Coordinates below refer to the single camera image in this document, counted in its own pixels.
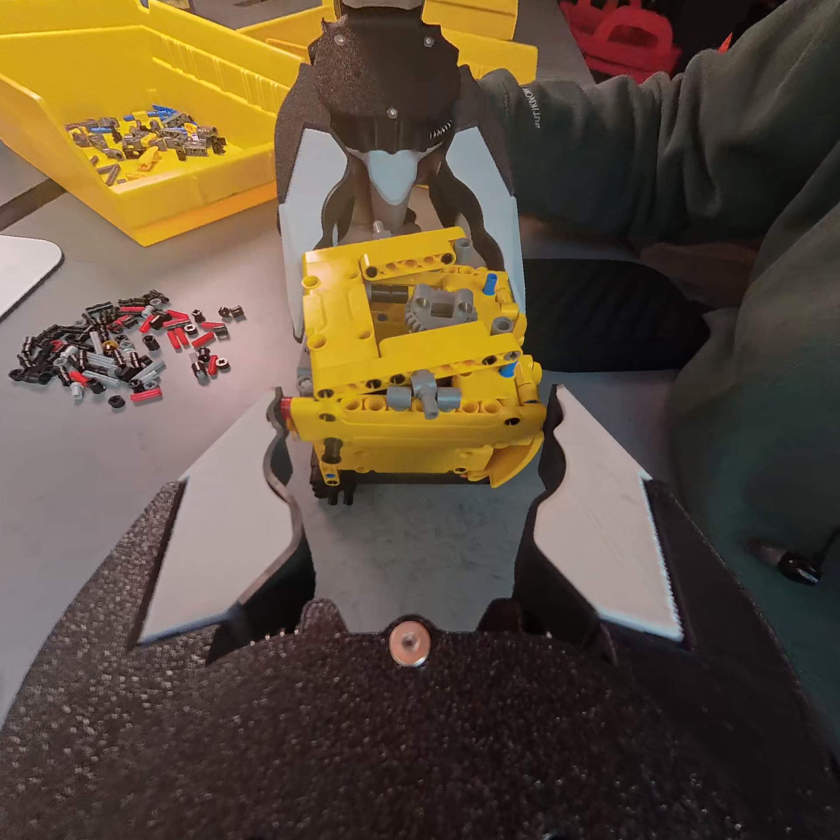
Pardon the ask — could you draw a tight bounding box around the black padded wrist rest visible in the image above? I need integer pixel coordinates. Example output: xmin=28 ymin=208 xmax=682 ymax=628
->
xmin=524 ymin=258 xmax=711 ymax=373

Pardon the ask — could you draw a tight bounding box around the person's green hoodie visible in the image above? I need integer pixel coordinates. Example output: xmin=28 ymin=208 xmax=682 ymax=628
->
xmin=669 ymin=0 xmax=840 ymax=723

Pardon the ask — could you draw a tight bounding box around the nested yellow bins stack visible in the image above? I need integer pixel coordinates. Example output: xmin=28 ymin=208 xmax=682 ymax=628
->
xmin=420 ymin=0 xmax=540 ymax=88

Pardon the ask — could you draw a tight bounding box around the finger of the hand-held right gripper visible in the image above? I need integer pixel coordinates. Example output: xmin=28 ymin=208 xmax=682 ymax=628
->
xmin=446 ymin=126 xmax=527 ymax=316
xmin=277 ymin=126 xmax=350 ymax=345

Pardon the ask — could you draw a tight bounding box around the person's right hand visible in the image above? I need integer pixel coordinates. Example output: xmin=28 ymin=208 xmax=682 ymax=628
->
xmin=346 ymin=157 xmax=439 ymax=232

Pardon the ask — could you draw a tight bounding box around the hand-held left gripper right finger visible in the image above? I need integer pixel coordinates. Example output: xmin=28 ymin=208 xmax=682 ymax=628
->
xmin=515 ymin=384 xmax=686 ymax=664

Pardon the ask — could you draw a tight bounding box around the yellow black lego truck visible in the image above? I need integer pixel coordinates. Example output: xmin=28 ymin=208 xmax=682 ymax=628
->
xmin=266 ymin=226 xmax=549 ymax=508

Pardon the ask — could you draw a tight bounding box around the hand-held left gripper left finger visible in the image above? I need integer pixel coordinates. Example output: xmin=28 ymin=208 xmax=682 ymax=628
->
xmin=134 ymin=387 xmax=316 ymax=664

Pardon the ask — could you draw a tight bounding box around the dark lego pieces heap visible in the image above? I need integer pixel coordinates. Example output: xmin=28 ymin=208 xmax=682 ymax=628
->
xmin=64 ymin=105 xmax=228 ymax=186

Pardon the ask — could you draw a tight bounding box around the red plastic basket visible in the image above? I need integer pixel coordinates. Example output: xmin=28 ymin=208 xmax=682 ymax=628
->
xmin=563 ymin=0 xmax=685 ymax=84

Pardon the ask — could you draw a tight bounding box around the white board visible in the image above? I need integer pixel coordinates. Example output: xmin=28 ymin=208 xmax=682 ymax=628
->
xmin=0 ymin=235 xmax=65 ymax=320

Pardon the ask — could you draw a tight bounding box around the yellow plastic bin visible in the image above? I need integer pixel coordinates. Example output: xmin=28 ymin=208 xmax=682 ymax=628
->
xmin=0 ymin=0 xmax=306 ymax=249
xmin=236 ymin=0 xmax=342 ymax=67

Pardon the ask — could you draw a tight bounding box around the pile of small lego parts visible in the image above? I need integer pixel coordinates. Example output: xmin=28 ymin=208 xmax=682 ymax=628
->
xmin=8 ymin=287 xmax=248 ymax=411

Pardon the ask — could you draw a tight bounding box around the person's right forearm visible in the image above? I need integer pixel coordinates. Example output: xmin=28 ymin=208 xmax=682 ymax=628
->
xmin=479 ymin=0 xmax=795 ymax=245

